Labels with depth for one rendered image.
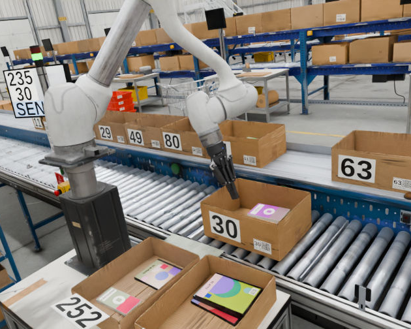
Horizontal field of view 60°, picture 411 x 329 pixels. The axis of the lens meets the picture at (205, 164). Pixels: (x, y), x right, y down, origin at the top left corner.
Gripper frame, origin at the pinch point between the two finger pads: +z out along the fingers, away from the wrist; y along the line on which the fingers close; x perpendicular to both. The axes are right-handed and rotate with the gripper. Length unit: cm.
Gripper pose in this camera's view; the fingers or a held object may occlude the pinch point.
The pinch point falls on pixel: (232, 190)
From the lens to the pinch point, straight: 145.0
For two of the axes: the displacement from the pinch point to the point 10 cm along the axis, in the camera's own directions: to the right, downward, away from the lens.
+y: -6.5, 3.5, -6.8
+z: 3.8, 9.2, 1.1
